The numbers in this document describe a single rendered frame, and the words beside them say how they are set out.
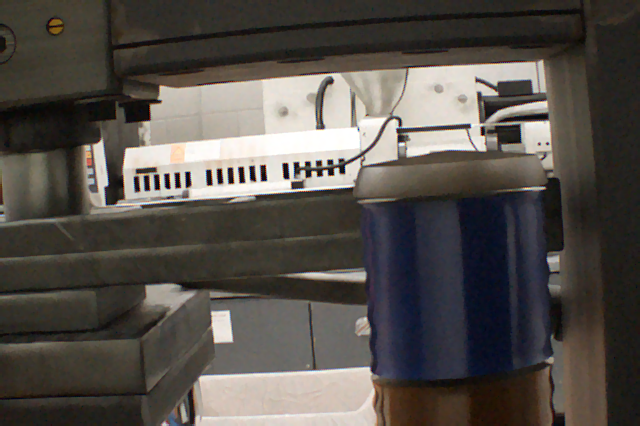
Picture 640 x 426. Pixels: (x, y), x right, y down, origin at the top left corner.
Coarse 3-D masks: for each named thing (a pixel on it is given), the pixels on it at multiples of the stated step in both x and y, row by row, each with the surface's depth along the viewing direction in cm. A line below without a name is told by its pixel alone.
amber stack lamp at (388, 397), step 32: (384, 384) 25; (416, 384) 25; (448, 384) 25; (480, 384) 24; (512, 384) 25; (544, 384) 25; (384, 416) 26; (416, 416) 25; (448, 416) 24; (480, 416) 24; (512, 416) 25; (544, 416) 25
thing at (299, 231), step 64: (0, 128) 50; (64, 128) 50; (64, 192) 50; (320, 192) 54; (0, 256) 48; (64, 256) 48; (128, 256) 48; (192, 256) 48; (256, 256) 48; (320, 256) 47; (0, 320) 47; (64, 320) 47; (128, 320) 50; (192, 320) 56; (0, 384) 45; (64, 384) 45; (128, 384) 44; (192, 384) 54
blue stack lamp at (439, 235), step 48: (528, 192) 25; (384, 240) 25; (432, 240) 24; (480, 240) 24; (528, 240) 25; (384, 288) 25; (432, 288) 24; (480, 288) 24; (528, 288) 25; (384, 336) 25; (432, 336) 25; (480, 336) 24; (528, 336) 25
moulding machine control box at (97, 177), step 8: (104, 136) 510; (96, 144) 495; (88, 152) 495; (96, 152) 495; (88, 160) 496; (96, 160) 495; (104, 160) 502; (88, 168) 496; (96, 168) 495; (104, 168) 502; (88, 176) 497; (96, 176) 496; (104, 176) 501; (88, 184) 498; (96, 184) 497; (104, 184) 501; (96, 192) 497
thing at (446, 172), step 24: (360, 168) 26; (384, 168) 25; (408, 168) 25; (432, 168) 24; (456, 168) 24; (480, 168) 24; (504, 168) 24; (528, 168) 25; (360, 192) 25; (384, 192) 25; (408, 192) 24; (432, 192) 24; (456, 192) 24; (480, 192) 24
